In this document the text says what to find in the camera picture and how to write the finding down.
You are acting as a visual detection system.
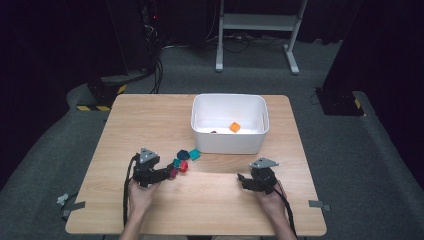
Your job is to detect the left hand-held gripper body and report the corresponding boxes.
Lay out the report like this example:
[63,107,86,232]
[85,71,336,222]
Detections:
[132,147,161,188]

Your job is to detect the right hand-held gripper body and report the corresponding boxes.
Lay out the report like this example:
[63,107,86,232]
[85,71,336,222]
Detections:
[249,157,280,195]

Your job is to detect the white plastic bin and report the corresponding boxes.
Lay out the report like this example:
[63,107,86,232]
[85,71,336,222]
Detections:
[190,93,270,155]

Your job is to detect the person's left hand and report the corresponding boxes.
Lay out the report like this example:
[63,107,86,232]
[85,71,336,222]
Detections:
[129,181,161,214]

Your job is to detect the person's right hand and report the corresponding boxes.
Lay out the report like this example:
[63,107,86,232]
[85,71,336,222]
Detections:
[255,181,288,218]

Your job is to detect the grey tape strip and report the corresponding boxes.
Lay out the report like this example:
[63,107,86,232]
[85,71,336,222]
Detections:
[308,199,332,213]
[60,200,87,220]

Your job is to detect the black stand base hazard tape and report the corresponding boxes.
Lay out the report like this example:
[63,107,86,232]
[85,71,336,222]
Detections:
[76,74,128,113]
[314,87,365,117]

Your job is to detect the dark equipment rack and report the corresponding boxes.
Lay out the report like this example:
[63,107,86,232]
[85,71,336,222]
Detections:
[106,0,164,76]

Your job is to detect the white metal stand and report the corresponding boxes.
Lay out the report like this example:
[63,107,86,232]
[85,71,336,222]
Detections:
[214,0,309,76]

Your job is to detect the dark curtain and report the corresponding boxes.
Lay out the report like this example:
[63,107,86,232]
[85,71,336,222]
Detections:
[321,0,424,183]
[0,0,129,188]

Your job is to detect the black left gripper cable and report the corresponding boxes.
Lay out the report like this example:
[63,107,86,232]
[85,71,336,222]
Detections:
[122,153,140,228]

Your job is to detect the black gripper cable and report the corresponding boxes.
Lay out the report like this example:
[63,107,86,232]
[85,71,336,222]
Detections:
[122,153,140,228]
[272,184,298,238]

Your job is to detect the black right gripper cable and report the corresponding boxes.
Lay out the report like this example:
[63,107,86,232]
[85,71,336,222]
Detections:
[272,184,298,238]

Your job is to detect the black floor cables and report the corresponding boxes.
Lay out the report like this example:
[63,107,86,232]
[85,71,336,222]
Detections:
[148,54,165,95]

